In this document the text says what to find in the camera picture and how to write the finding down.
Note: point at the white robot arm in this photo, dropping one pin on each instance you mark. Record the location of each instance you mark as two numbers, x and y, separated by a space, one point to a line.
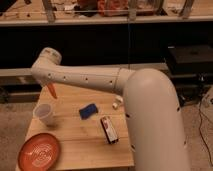
151 106

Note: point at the white ceramic cup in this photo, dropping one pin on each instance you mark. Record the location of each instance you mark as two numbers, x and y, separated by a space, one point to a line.
44 113

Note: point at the small white object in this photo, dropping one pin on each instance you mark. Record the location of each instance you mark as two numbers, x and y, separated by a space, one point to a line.
118 102

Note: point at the blue sponge block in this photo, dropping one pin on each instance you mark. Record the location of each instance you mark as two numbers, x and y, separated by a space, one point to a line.
87 111

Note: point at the black and red box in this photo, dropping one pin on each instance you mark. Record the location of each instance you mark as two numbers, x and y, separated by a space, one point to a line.
109 130

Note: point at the black equipment box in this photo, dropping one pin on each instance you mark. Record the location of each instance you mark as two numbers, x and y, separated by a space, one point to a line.
190 59

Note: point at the orange ribbed plate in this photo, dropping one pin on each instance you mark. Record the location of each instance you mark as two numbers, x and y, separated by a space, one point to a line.
39 153

